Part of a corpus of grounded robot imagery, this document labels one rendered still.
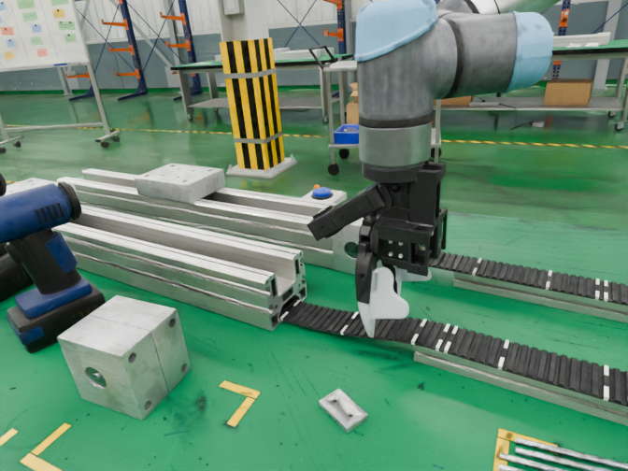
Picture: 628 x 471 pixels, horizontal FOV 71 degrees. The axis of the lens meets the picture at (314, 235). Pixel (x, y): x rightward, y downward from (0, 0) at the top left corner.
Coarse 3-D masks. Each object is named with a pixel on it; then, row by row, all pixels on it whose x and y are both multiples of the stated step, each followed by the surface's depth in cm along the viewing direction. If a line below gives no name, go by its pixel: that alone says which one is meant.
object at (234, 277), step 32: (64, 224) 84; (96, 224) 89; (128, 224) 83; (160, 224) 80; (96, 256) 80; (128, 256) 75; (160, 256) 69; (192, 256) 68; (224, 256) 73; (256, 256) 69; (288, 256) 66; (160, 288) 73; (192, 288) 70; (224, 288) 64; (256, 288) 61; (288, 288) 65; (256, 320) 64
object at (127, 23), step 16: (80, 0) 982; (128, 16) 952; (160, 16) 834; (176, 16) 862; (128, 32) 956; (160, 32) 924; (112, 48) 1002; (128, 48) 960; (192, 48) 914; (128, 64) 1002; (144, 80) 1008; (80, 96) 1048; (128, 96) 979; (176, 96) 898
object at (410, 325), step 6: (408, 318) 58; (408, 324) 57; (414, 324) 57; (402, 330) 56; (408, 330) 56; (414, 330) 56; (396, 336) 55; (402, 336) 55; (408, 336) 55; (402, 342) 55; (408, 342) 54
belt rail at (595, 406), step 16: (416, 352) 56; (432, 352) 54; (448, 368) 53; (464, 368) 52; (480, 368) 51; (496, 384) 51; (512, 384) 50; (528, 384) 49; (544, 384) 48; (544, 400) 48; (560, 400) 47; (576, 400) 47; (592, 400) 45; (608, 416) 45; (624, 416) 44
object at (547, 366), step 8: (544, 352) 50; (552, 352) 50; (544, 360) 49; (552, 360) 49; (536, 368) 48; (544, 368) 48; (552, 368) 48; (536, 376) 47; (544, 376) 47; (552, 376) 47; (552, 384) 46
